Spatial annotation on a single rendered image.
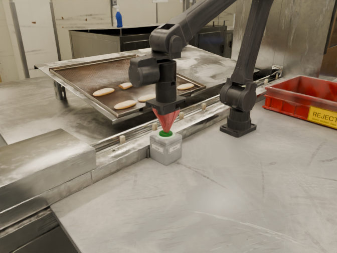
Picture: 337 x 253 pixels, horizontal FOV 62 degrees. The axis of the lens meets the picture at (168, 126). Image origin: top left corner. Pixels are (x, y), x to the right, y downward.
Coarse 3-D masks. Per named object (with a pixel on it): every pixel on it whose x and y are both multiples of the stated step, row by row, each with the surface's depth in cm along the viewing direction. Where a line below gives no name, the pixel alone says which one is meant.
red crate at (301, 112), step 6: (270, 96) 119; (270, 102) 120; (276, 102) 118; (282, 102) 116; (264, 108) 123; (270, 108) 120; (276, 108) 119; (282, 108) 117; (288, 108) 115; (294, 108) 112; (300, 108) 111; (306, 108) 109; (288, 114) 115; (294, 114) 113; (300, 114) 112; (306, 114) 110; (306, 120) 111
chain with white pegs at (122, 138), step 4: (276, 76) 161; (204, 104) 114; (204, 108) 115; (180, 112) 105; (180, 116) 106; (152, 124) 96; (156, 124) 96; (152, 128) 97; (156, 128) 96; (120, 136) 87; (124, 136) 87; (120, 140) 87; (124, 140) 87; (120, 144) 88
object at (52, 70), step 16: (80, 64) 133; (96, 64) 138; (128, 64) 144; (64, 80) 116; (80, 80) 119; (112, 80) 123; (128, 80) 125; (192, 80) 133; (96, 96) 108; (112, 96) 109; (128, 96) 111; (112, 112) 98; (128, 112) 98
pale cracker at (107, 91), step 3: (99, 90) 110; (102, 90) 110; (105, 90) 111; (108, 90) 111; (111, 90) 112; (93, 93) 108; (96, 93) 108; (99, 93) 108; (102, 93) 109; (105, 93) 110; (108, 93) 111
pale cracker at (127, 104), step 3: (123, 102) 104; (126, 102) 104; (129, 102) 105; (132, 102) 105; (135, 102) 106; (117, 105) 102; (120, 105) 102; (123, 105) 102; (126, 105) 103; (129, 105) 103; (132, 105) 105; (117, 108) 101; (120, 108) 101; (123, 108) 102
